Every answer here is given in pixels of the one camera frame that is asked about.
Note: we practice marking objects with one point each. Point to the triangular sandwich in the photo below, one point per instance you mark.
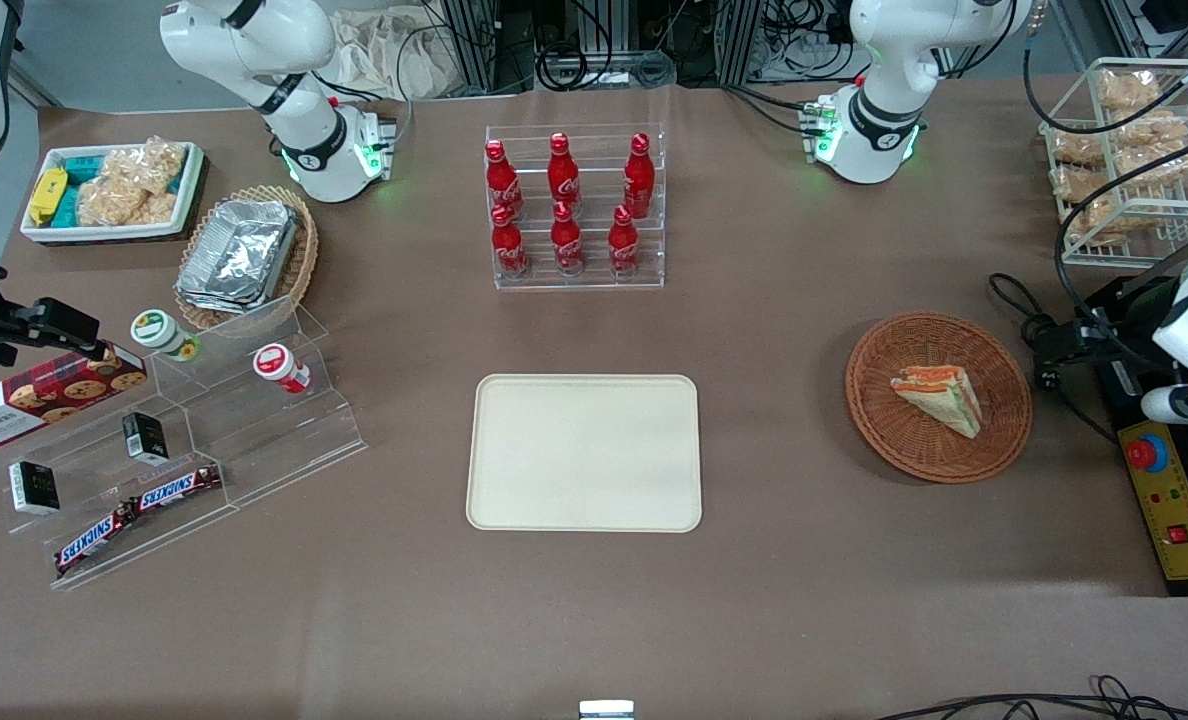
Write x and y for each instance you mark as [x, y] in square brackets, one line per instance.
[944, 398]

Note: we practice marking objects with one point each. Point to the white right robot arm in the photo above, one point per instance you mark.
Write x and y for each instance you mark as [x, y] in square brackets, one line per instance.
[304, 140]

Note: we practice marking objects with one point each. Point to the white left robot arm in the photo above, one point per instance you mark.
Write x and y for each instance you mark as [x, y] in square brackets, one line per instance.
[884, 110]

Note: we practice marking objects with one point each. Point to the oval tan wicker basket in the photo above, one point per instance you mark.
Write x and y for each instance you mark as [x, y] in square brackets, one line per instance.
[299, 260]

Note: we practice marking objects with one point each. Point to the cream rectangular tray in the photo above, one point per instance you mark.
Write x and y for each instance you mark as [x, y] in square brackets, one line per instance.
[584, 452]

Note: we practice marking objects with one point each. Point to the round brown wicker basket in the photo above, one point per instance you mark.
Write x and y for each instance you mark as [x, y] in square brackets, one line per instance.
[884, 410]

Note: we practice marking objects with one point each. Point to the red Walkers cookie box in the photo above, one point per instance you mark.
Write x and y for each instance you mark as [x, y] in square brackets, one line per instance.
[44, 400]

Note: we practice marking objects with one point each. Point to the green lid yoghurt cup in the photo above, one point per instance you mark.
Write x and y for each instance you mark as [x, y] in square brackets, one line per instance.
[159, 333]

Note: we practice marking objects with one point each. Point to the yellow snack pack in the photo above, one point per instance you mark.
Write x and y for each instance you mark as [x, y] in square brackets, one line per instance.
[47, 196]

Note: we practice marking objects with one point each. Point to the clear bag of rice crisps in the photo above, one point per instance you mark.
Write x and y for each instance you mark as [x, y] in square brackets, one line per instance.
[149, 165]
[119, 203]

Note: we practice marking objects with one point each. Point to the small black box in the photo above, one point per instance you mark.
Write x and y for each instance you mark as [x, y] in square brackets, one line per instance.
[144, 438]
[34, 487]

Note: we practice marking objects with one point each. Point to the teal snack pack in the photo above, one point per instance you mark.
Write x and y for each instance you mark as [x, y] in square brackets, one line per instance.
[82, 165]

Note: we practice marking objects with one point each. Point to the clear acrylic stepped stand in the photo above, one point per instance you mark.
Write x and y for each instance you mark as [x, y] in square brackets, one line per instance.
[89, 485]
[284, 430]

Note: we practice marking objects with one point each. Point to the white rectangular snack bin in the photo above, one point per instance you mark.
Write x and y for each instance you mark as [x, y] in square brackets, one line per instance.
[190, 185]

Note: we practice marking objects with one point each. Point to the stacked aluminium foil containers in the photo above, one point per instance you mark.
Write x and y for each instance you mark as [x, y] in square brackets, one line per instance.
[239, 255]

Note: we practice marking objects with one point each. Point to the Snickers chocolate bar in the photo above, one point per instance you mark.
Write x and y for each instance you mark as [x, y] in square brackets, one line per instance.
[176, 488]
[94, 540]

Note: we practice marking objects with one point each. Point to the red lid yoghurt cup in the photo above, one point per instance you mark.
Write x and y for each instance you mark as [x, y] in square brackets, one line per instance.
[278, 366]

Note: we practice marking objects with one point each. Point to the beige cloth bag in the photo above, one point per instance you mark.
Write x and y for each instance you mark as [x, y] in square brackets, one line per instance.
[384, 50]

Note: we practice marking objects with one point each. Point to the red cola bottle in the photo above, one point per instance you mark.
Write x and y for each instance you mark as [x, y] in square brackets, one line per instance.
[623, 246]
[503, 185]
[567, 244]
[639, 180]
[564, 178]
[509, 248]

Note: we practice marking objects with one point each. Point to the clear acrylic bottle rack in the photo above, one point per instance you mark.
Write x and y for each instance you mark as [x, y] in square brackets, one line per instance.
[594, 180]

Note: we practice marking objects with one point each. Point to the silver device edge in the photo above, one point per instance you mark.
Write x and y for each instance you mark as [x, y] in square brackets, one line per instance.
[606, 711]

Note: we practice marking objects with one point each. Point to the clear bag of fried snacks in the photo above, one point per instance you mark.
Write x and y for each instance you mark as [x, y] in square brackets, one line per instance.
[1128, 89]
[1076, 147]
[1094, 218]
[1076, 183]
[1154, 168]
[1149, 128]

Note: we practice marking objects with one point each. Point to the red emergency stop button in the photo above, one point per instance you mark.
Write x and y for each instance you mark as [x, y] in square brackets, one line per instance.
[1147, 454]

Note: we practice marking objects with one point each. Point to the black control box yellow panel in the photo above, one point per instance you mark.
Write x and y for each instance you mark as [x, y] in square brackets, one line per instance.
[1179, 540]

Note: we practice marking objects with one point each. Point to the aluminium frame post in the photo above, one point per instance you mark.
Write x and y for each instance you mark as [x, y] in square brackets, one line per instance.
[474, 45]
[739, 40]

